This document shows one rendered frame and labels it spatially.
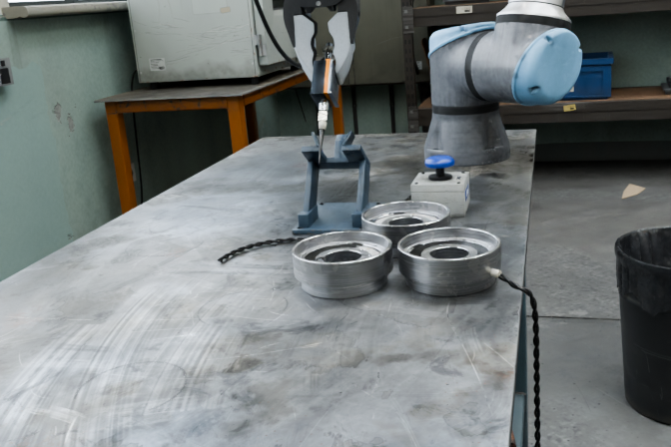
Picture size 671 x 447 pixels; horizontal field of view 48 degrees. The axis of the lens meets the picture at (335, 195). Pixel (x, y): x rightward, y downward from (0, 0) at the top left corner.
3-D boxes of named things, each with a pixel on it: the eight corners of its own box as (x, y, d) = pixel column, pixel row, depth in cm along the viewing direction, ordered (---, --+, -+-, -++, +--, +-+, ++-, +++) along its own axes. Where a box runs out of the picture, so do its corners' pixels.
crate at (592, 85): (611, 90, 436) (612, 51, 430) (613, 99, 401) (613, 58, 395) (519, 93, 452) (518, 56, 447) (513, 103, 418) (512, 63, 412)
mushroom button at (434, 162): (453, 196, 100) (452, 159, 99) (423, 196, 101) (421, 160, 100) (457, 188, 104) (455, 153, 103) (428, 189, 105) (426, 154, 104)
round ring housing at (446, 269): (378, 284, 79) (376, 247, 78) (440, 255, 86) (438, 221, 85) (461, 307, 71) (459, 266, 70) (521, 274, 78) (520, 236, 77)
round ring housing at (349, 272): (372, 306, 73) (369, 266, 72) (278, 296, 78) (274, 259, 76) (407, 268, 82) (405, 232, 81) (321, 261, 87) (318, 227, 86)
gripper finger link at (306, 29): (327, 81, 102) (329, 11, 100) (316, 87, 97) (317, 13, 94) (305, 80, 103) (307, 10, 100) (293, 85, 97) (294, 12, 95)
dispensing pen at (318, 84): (303, 157, 91) (314, 35, 97) (312, 170, 95) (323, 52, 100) (321, 157, 91) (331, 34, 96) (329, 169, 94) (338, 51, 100)
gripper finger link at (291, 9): (322, 48, 97) (323, -22, 94) (318, 49, 95) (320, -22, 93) (287, 46, 98) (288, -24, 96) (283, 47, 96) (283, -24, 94)
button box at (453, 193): (465, 217, 99) (463, 181, 98) (411, 217, 101) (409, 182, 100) (471, 201, 107) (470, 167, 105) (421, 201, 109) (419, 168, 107)
